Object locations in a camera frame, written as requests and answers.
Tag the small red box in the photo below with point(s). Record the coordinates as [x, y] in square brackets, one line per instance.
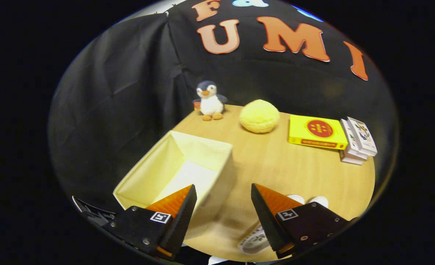
[197, 106]

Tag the yellow round plush cushion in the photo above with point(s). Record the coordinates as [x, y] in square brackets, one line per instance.
[258, 116]

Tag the yellow book with red label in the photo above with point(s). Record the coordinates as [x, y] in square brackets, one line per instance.
[317, 132]

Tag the beige fabric storage box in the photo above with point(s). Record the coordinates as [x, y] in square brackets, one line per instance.
[188, 147]

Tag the white paperback book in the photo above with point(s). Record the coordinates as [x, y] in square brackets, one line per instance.
[350, 160]
[351, 141]

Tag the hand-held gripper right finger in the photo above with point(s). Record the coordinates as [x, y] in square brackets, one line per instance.
[267, 221]

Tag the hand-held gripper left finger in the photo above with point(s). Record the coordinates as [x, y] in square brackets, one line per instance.
[182, 221]

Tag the penguin plush toy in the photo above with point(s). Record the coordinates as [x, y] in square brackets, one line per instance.
[211, 105]

